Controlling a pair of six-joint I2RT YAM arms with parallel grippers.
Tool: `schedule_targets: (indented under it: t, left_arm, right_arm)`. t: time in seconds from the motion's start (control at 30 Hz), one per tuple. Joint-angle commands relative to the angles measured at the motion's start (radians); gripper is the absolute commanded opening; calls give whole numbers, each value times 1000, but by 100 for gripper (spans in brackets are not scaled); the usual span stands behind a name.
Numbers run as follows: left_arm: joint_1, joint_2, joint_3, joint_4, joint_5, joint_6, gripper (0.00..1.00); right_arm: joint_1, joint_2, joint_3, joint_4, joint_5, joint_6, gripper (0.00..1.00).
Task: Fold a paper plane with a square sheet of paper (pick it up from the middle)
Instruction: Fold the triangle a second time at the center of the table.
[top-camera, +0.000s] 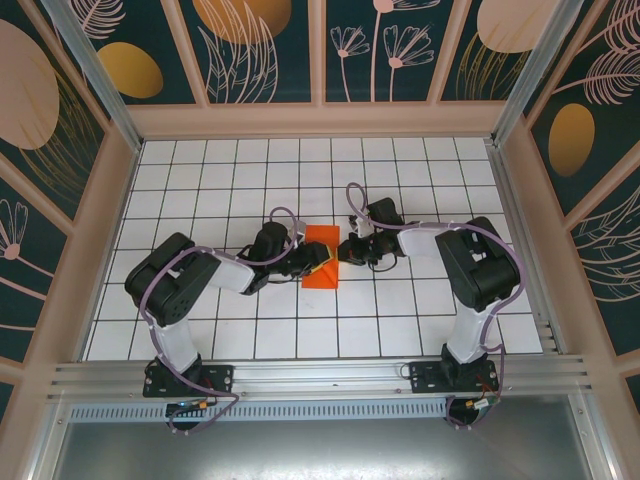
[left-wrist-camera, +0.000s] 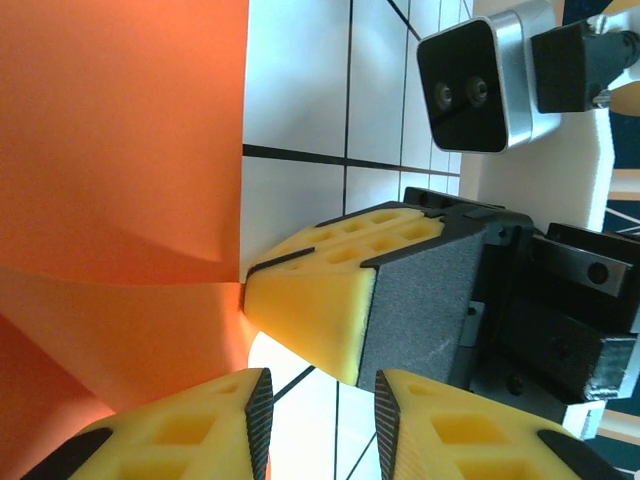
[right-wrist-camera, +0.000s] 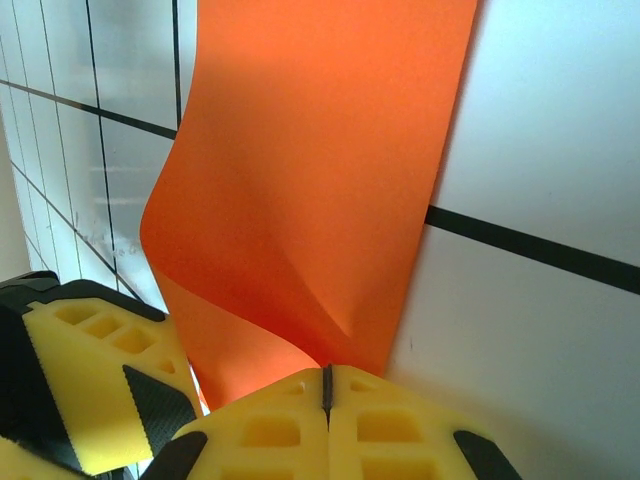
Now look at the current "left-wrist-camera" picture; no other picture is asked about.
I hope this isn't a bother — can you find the orange paper sheet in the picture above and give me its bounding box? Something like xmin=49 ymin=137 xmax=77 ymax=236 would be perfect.
xmin=0 ymin=0 xmax=274 ymax=480

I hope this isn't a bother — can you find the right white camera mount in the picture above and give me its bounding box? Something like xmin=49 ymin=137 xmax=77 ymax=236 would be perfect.
xmin=458 ymin=99 xmax=617 ymax=236

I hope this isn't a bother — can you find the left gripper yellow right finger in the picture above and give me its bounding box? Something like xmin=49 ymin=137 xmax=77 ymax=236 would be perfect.
xmin=374 ymin=368 xmax=626 ymax=480

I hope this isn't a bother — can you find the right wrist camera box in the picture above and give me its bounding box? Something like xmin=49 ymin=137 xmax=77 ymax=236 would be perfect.
xmin=416 ymin=8 xmax=559 ymax=155

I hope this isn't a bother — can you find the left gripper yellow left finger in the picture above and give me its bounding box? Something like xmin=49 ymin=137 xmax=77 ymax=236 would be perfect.
xmin=19 ymin=367 xmax=275 ymax=480

